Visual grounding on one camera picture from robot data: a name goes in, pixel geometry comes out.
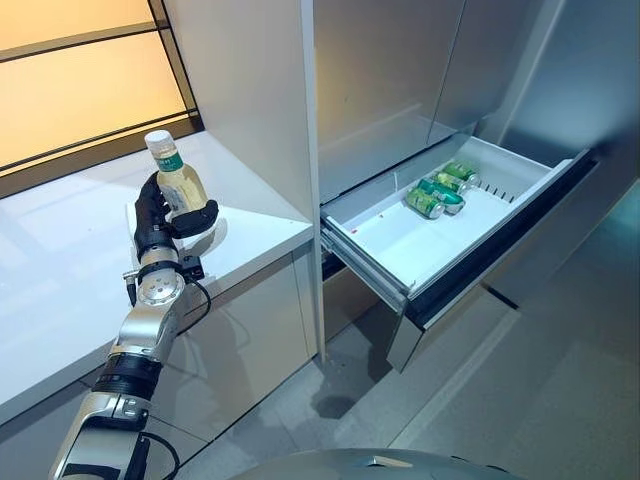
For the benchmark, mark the tall white cabinet panel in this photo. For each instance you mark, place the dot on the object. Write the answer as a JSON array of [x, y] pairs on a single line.
[[250, 100]]

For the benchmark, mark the yellow tea drink bottle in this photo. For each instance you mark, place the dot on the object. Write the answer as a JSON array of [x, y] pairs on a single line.
[[177, 180]]

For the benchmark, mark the white fridge drawer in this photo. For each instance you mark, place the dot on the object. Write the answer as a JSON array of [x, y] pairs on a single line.
[[415, 250]]

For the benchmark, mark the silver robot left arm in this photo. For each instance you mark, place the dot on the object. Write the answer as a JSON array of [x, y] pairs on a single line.
[[145, 325]]

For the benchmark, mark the stainless steel fridge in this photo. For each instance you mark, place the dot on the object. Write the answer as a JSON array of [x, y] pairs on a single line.
[[380, 75]]

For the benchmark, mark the green drink can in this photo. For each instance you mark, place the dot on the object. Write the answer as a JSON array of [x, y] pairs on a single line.
[[422, 202], [447, 195], [462, 172]]

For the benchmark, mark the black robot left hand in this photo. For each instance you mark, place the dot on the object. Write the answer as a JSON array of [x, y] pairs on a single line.
[[150, 225]]

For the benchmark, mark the lit orange window panel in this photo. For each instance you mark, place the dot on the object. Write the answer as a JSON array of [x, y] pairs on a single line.
[[75, 85]]

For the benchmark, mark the silver robot torso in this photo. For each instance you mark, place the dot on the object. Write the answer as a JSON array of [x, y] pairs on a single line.
[[375, 467]]

